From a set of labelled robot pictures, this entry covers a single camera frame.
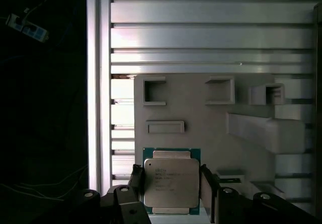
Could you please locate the white blue connector box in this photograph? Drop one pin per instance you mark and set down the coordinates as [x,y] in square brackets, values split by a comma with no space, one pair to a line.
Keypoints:
[27,27]

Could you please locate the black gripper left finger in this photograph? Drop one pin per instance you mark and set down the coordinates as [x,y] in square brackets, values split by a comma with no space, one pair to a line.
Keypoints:
[120,209]

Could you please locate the grey parts rack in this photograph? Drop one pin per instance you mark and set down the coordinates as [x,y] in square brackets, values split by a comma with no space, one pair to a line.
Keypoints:
[196,113]

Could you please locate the silver CPU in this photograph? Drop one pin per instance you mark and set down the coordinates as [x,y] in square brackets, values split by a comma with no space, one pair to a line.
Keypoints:
[171,176]

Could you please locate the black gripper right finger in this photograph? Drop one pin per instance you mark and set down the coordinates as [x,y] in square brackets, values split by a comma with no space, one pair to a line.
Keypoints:
[226,209]

